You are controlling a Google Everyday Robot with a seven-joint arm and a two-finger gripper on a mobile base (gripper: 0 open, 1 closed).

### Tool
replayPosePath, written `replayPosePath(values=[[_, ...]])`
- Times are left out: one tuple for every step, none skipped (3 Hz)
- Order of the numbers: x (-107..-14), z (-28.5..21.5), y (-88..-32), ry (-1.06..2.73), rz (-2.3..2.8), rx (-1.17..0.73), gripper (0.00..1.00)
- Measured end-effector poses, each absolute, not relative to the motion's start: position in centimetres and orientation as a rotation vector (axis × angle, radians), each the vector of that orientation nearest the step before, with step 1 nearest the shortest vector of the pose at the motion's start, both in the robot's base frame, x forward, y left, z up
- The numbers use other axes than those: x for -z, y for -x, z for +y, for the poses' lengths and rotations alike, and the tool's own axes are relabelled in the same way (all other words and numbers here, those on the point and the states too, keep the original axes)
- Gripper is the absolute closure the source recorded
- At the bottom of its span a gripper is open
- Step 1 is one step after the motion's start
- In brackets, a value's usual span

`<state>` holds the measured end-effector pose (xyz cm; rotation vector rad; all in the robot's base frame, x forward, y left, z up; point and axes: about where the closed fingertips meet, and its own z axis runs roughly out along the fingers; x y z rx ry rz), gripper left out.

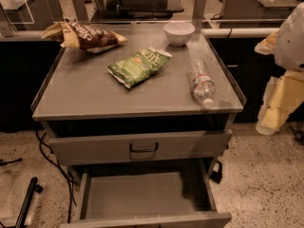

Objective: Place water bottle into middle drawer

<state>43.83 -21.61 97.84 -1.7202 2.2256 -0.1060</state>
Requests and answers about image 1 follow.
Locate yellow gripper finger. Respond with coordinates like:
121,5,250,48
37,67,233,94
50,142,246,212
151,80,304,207
256,70,304,135
255,32,277,55

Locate clear plastic water bottle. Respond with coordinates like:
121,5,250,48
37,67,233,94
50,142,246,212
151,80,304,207
186,58,216,108

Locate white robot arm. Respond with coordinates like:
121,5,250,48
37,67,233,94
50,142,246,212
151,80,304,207
255,3,304,135

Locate closed top drawer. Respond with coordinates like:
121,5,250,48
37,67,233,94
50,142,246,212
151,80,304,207
49,130,232,166

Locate open middle drawer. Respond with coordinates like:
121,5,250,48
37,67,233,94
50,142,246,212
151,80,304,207
60,159,232,228

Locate grey drawer cabinet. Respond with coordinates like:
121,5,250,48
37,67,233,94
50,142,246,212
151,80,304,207
30,22,248,228

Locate white ceramic bowl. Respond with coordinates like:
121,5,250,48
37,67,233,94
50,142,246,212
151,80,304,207
164,22,195,47

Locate green chip bag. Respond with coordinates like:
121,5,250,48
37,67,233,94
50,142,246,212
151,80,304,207
107,47,172,89

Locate brown chip bag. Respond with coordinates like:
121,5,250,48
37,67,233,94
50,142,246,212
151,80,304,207
41,22,127,53

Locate black bar on floor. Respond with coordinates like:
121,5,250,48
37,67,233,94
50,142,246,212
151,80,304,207
15,177,43,228

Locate black drawer handle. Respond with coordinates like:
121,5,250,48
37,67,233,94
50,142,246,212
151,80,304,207
129,142,159,153

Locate black floor cable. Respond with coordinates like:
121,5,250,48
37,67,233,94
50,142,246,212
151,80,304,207
35,130,78,224

